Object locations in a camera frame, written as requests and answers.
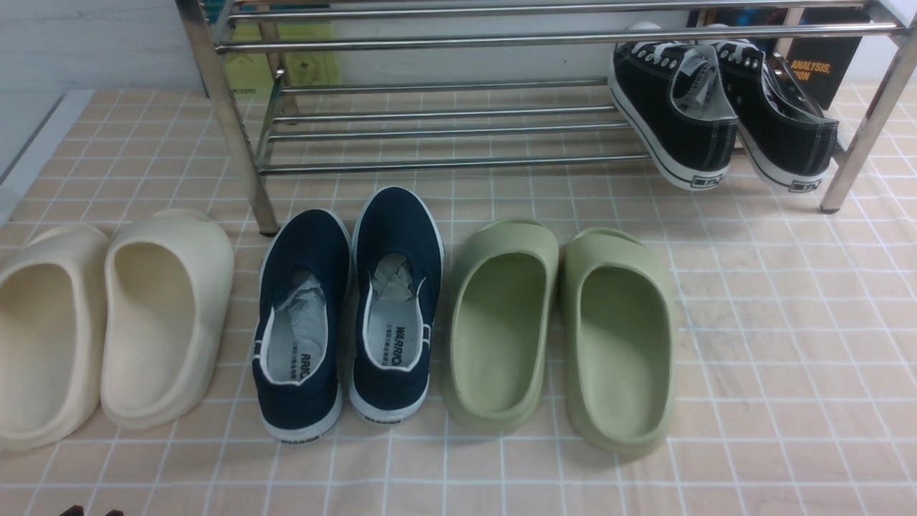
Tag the black book orange text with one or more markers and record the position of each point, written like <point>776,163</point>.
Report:
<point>818,64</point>

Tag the right green foam slipper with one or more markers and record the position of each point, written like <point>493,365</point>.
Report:
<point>621,328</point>

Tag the green foam slipper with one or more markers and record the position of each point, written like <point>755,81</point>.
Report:
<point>501,293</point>
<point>621,328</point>

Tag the cream foam slipper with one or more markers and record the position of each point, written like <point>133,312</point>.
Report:
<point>53,319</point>
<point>168,281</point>

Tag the left green foam slipper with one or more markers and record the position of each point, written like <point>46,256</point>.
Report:
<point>501,293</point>

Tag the left cream foam slipper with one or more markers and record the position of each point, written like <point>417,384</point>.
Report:
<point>53,319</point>

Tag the yellow green paper bag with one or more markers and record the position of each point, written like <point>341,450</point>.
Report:
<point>251,78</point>

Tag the navy canvas shoe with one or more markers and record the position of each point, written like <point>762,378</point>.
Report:
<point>303,287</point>
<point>398,255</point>

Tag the left black canvas sneaker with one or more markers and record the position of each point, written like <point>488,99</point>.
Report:
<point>672,94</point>

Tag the chrome metal shoe rack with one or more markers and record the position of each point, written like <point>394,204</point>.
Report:
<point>250,27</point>

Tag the right black canvas sneaker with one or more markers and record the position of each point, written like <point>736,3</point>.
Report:
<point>789,143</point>

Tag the right cream foam slipper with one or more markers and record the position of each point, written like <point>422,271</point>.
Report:
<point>168,281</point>

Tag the black canvas sneaker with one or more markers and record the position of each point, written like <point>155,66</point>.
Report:
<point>789,143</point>
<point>672,94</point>

